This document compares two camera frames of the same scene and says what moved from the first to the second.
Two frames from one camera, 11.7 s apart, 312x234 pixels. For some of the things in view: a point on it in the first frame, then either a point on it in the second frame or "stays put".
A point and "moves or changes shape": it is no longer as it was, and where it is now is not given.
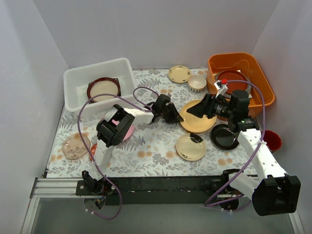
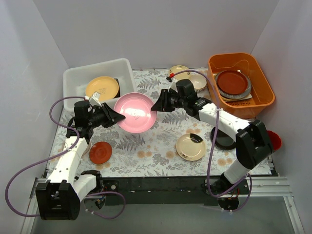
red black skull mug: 273,140 stays put
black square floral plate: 116,79 stays put
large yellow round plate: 193,123 to 107,87
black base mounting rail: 174,190 stays put
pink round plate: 130,130 moves or changes shape
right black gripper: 208,106 to 166,100
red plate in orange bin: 234,75 stays put
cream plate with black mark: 190,146 stays put
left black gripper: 167,113 to 107,115
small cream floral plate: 179,73 stays put
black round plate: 223,137 stays put
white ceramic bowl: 197,83 stays put
